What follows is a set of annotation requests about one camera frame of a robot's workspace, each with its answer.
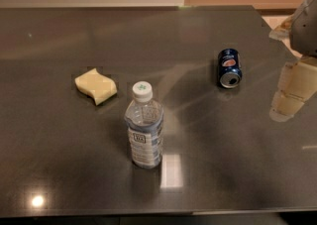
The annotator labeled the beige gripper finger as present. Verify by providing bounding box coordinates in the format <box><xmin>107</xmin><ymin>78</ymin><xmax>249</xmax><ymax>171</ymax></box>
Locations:
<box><xmin>268</xmin><ymin>16</ymin><xmax>293</xmax><ymax>41</ymax></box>
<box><xmin>269</xmin><ymin>56</ymin><xmax>317</xmax><ymax>122</ymax></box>

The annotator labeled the clear plastic water bottle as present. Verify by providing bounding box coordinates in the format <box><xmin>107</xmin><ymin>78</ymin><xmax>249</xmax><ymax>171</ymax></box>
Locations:
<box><xmin>125</xmin><ymin>81</ymin><xmax>163</xmax><ymax>169</ymax></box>

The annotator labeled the blue Pepsi soda can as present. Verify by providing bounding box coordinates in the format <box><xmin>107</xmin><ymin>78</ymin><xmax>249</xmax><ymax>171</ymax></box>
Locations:
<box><xmin>218</xmin><ymin>49</ymin><xmax>243</xmax><ymax>89</ymax></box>

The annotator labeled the yellow sponge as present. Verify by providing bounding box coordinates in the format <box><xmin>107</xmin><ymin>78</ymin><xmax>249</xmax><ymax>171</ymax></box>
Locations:
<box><xmin>75</xmin><ymin>68</ymin><xmax>117</xmax><ymax>106</ymax></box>

